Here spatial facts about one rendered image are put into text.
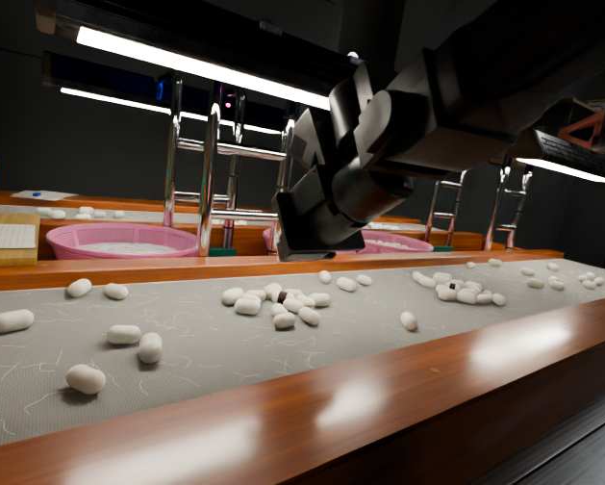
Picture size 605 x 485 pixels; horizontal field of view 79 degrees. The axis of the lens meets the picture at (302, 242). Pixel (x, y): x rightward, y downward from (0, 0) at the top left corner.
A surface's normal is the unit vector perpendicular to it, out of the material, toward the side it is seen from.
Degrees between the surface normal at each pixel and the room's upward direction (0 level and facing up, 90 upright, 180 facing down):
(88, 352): 0
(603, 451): 0
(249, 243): 90
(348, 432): 0
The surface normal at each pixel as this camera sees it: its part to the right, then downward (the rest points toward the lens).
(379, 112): -0.92, -0.05
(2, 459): 0.14, -0.97
